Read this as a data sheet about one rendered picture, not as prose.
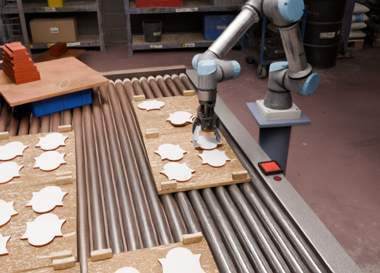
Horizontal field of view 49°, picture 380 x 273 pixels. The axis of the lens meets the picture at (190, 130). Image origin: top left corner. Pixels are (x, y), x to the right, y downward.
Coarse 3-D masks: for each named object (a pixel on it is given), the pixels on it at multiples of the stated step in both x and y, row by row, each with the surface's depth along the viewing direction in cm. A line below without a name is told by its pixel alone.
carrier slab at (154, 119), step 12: (180, 96) 223; (192, 96) 223; (168, 108) 209; (180, 108) 209; (192, 108) 209; (144, 120) 197; (156, 120) 197; (192, 120) 197; (144, 132) 186; (168, 132) 186; (180, 132) 186
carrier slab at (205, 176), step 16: (144, 144) 177; (160, 144) 177; (176, 144) 177; (192, 144) 177; (224, 144) 177; (160, 160) 165; (192, 160) 165; (160, 176) 155; (192, 176) 155; (208, 176) 155; (224, 176) 155; (160, 192) 147
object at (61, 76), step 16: (48, 64) 237; (64, 64) 237; (80, 64) 237; (0, 80) 215; (48, 80) 215; (64, 80) 215; (80, 80) 215; (96, 80) 215; (16, 96) 196; (32, 96) 196; (48, 96) 199
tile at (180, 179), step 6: (174, 162) 162; (168, 168) 158; (174, 168) 158; (180, 168) 158; (186, 168) 158; (162, 174) 156; (168, 174) 155; (174, 174) 155; (180, 174) 155; (186, 174) 155; (180, 180) 151; (186, 180) 152
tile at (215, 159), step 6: (204, 150) 170; (210, 150) 170; (216, 150) 170; (198, 156) 167; (204, 156) 166; (210, 156) 166; (216, 156) 166; (222, 156) 166; (204, 162) 162; (210, 162) 162; (216, 162) 162; (222, 162) 162
